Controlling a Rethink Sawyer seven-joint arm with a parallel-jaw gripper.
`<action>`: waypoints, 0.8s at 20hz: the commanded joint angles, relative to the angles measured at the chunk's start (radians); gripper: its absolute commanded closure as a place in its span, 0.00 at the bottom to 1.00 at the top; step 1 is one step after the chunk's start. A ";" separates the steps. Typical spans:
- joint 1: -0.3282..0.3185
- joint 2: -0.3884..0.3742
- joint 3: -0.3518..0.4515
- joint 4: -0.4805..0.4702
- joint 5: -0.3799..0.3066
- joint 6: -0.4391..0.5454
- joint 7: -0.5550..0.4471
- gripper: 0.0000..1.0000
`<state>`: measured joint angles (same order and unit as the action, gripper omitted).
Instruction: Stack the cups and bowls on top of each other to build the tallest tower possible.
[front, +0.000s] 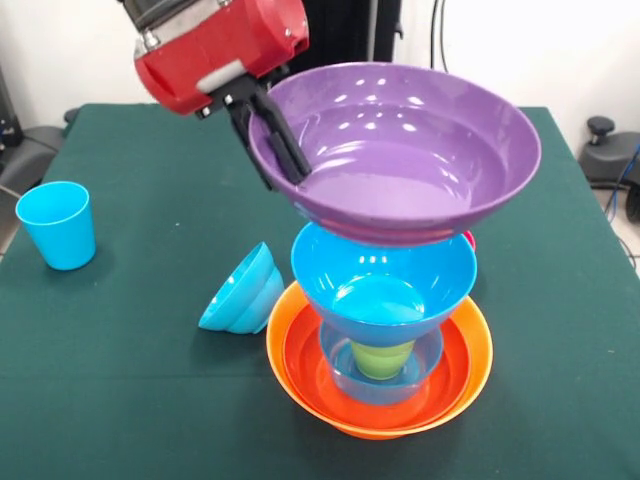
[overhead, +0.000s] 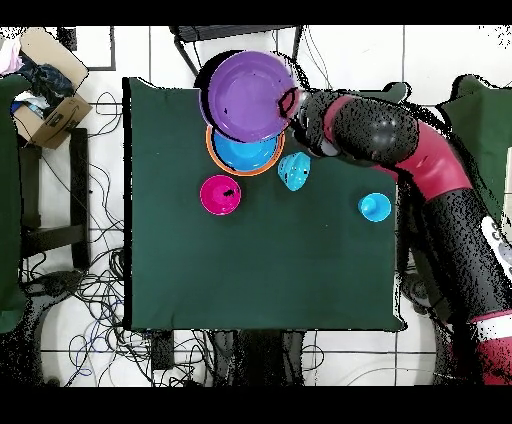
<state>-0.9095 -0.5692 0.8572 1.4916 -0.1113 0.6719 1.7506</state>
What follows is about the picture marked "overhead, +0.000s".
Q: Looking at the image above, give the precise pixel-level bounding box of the dark green tablecloth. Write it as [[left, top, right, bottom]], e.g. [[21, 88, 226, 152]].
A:
[[121, 75, 409, 333]]

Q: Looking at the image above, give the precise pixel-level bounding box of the black metal stand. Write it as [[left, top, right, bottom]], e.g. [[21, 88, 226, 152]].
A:
[[169, 24, 305, 85]]

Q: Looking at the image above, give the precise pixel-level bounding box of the large orange bowl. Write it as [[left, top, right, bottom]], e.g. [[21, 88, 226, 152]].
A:
[[205, 123, 287, 178]]

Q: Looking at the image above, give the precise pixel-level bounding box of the small light blue bowl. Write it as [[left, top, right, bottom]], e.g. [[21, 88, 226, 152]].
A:
[[275, 151, 313, 194]]

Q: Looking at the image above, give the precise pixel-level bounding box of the pink bowl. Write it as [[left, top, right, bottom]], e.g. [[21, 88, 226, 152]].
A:
[[199, 174, 243, 217]]

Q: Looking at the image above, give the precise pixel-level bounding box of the cardboard box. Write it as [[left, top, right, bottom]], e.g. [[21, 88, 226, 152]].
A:
[[11, 27, 93, 150]]

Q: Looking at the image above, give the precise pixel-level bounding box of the green cloth covered table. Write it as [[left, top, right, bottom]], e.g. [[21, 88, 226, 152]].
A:
[[443, 74, 512, 221], [0, 73, 29, 333]]

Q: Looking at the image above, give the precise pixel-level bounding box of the blue cup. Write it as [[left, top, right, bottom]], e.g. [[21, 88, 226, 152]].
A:
[[357, 191, 393, 224]]

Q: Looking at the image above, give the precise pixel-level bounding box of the black bench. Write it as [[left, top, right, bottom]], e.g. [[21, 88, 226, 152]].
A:
[[17, 127, 91, 273]]

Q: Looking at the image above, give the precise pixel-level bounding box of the tangle of floor cables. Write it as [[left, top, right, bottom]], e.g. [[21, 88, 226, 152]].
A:
[[23, 91, 153, 377]]

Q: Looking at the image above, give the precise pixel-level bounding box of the large blue bowl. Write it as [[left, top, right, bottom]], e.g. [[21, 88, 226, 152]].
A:
[[212, 127, 281, 173]]

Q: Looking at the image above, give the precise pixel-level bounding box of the purple bowl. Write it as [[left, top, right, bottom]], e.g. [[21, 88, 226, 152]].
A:
[[198, 50, 304, 145]]

